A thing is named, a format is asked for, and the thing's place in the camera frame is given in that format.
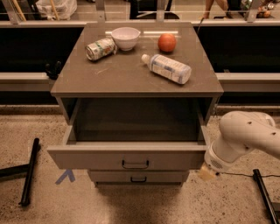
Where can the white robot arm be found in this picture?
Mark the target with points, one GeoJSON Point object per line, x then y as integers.
{"type": "Point", "coordinates": [240, 133]}

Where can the orange round fruit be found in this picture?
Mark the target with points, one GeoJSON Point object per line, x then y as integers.
{"type": "Point", "coordinates": [167, 42]}

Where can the black stand left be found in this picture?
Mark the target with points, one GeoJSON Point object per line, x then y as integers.
{"type": "Point", "coordinates": [27, 170]}

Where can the black top drawer handle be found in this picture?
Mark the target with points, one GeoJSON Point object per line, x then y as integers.
{"type": "Point", "coordinates": [135, 166]}

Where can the blue tape floor marker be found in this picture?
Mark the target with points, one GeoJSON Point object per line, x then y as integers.
{"type": "Point", "coordinates": [66, 174]}

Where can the green white tin can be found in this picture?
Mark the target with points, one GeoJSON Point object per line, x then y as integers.
{"type": "Point", "coordinates": [101, 48]}

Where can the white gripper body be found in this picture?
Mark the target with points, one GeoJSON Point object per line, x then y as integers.
{"type": "Point", "coordinates": [213, 161]}

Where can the black clamp on rail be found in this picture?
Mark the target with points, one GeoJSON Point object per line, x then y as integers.
{"type": "Point", "coordinates": [53, 71]}

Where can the grey top drawer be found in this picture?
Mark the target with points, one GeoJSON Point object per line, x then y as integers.
{"type": "Point", "coordinates": [169, 132]}

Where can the black stand right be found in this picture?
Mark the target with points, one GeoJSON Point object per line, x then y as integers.
{"type": "Point", "coordinates": [272, 208]}

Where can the white ceramic bowl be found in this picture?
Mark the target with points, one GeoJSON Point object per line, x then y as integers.
{"type": "Point", "coordinates": [125, 37]}

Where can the grey drawer cabinet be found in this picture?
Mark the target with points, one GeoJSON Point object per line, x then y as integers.
{"type": "Point", "coordinates": [124, 75]}

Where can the black drawer handle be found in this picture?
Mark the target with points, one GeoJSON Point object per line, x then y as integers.
{"type": "Point", "coordinates": [135, 166]}
{"type": "Point", "coordinates": [138, 179]}

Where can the white plastic bottle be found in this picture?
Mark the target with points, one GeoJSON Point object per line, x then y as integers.
{"type": "Point", "coordinates": [168, 68]}

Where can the grey drawer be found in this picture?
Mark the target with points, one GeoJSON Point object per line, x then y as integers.
{"type": "Point", "coordinates": [169, 132]}
{"type": "Point", "coordinates": [152, 176]}

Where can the white bag in background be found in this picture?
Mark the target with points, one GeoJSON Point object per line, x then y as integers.
{"type": "Point", "coordinates": [57, 9]}

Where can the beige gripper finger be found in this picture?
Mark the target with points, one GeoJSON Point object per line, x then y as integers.
{"type": "Point", "coordinates": [207, 173]}

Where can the black stand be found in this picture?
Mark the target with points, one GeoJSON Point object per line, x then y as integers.
{"type": "Point", "coordinates": [272, 208]}
{"type": "Point", "coordinates": [27, 170]}

